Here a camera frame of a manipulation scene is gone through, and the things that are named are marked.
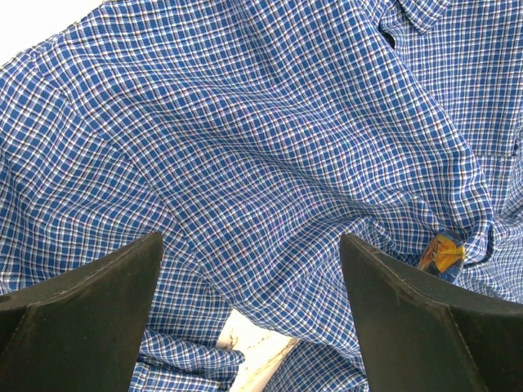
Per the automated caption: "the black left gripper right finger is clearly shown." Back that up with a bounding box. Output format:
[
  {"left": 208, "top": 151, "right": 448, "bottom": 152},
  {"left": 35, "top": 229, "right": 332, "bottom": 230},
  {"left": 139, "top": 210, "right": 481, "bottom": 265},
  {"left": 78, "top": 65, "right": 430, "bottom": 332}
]
[{"left": 340, "top": 234, "right": 522, "bottom": 391}]

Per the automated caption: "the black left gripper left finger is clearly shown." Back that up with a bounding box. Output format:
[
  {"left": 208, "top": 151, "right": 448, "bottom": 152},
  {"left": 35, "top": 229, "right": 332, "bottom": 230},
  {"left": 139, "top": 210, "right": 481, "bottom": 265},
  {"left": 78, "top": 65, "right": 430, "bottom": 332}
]
[{"left": 1, "top": 233, "right": 163, "bottom": 391}]

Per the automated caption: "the blue checked shirt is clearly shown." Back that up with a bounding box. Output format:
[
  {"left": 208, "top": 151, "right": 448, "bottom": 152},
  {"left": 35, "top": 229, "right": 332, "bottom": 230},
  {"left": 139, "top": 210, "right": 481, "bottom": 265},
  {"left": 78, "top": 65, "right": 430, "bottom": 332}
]
[{"left": 1, "top": 1, "right": 522, "bottom": 391}]

